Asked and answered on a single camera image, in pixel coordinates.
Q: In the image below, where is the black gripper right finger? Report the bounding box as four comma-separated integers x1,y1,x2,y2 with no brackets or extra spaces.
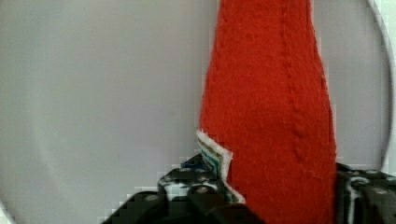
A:
335,163,396,224

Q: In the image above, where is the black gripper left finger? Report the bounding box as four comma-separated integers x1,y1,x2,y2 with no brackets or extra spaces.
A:
102,155,265,224

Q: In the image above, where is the red plush ketchup bottle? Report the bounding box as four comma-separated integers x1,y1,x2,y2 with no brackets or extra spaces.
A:
197,0,336,224

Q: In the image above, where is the grey round plate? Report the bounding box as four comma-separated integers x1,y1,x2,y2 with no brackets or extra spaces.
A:
0,0,395,224

